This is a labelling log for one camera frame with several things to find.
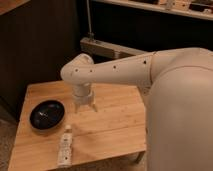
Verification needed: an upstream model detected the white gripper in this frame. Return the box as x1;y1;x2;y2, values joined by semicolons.
72;83;98;114

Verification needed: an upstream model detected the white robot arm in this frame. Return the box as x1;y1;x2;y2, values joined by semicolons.
60;47;213;171

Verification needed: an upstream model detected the black ceramic bowl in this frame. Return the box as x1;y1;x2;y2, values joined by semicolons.
29;100;65;130

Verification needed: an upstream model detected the wooden table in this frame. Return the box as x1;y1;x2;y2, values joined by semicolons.
8;81;146;171

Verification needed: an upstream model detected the white low shelf beam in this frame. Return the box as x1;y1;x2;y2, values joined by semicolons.
80;37;144;59

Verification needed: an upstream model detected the metal vertical pole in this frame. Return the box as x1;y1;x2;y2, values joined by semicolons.
86;0;94;41

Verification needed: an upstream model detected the metal table leg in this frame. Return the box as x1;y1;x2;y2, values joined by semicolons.
134;152;146;164

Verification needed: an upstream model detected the dark wooden cabinet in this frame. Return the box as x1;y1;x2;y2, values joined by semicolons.
0;0;80;118

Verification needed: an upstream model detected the upper wooden shelf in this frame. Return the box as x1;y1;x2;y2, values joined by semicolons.
94;0;213;21

